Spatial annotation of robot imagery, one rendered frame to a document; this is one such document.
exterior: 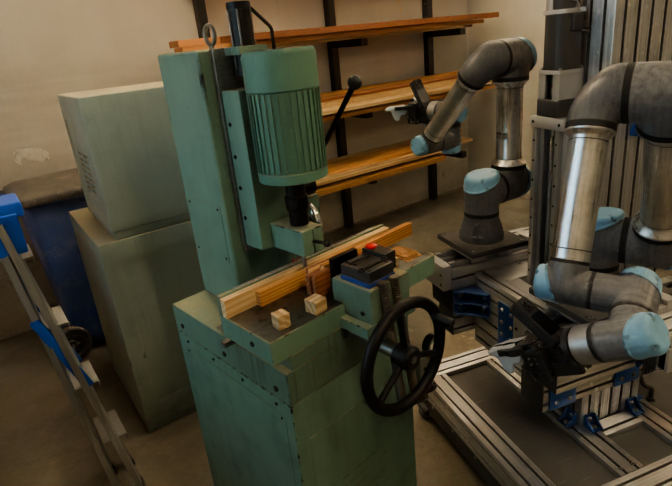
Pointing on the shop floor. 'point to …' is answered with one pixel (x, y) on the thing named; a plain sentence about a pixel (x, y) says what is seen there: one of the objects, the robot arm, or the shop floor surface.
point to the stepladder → (84, 378)
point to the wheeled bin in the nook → (60, 250)
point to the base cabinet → (298, 429)
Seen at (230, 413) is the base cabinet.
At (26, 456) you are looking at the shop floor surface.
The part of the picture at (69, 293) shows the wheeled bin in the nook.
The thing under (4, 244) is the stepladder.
